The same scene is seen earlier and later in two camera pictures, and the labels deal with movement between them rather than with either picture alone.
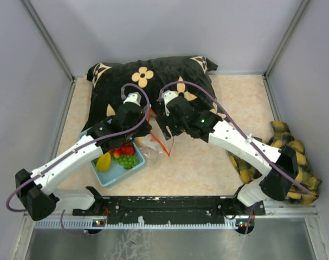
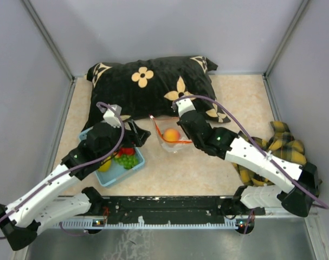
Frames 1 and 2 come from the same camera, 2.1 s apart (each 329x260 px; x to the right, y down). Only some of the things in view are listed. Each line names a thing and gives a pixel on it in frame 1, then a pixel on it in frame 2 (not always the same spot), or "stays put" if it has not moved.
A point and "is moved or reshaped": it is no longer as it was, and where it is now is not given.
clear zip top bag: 156,140 is moved or reshaped
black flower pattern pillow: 108,82 stays put
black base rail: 207,212 stays put
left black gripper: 145,130 → 138,136
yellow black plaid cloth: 304,190 stays put
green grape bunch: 128,161 stays put
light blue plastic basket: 116,171 stays put
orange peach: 140,141 is moved or reshaped
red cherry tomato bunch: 118,151 stays put
